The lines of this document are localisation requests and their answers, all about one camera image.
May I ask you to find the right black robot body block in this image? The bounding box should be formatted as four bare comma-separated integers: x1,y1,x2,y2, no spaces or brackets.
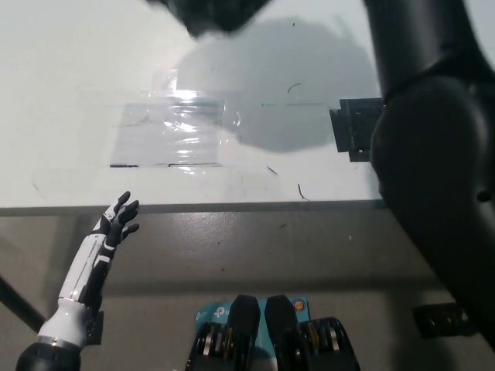
265,295,361,371

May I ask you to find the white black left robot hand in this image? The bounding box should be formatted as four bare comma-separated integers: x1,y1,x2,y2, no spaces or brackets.
56,191,141,310

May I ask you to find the grey black plastic bag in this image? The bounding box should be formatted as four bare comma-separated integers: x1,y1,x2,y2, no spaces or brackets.
145,0,274,39

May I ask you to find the black floor bracket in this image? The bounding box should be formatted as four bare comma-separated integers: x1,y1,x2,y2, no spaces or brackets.
411,303,477,339
83,310,105,345

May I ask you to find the clear tape patch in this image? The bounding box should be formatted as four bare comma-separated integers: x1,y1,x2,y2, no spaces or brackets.
109,68,244,169

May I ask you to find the black robot body block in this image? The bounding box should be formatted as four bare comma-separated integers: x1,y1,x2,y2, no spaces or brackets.
188,295,263,371
265,295,361,371

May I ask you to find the black diagonal table leg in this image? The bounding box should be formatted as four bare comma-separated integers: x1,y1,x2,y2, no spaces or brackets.
0,274,48,329

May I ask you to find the left black robot body block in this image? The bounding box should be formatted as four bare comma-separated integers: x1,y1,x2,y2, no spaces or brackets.
188,295,263,371

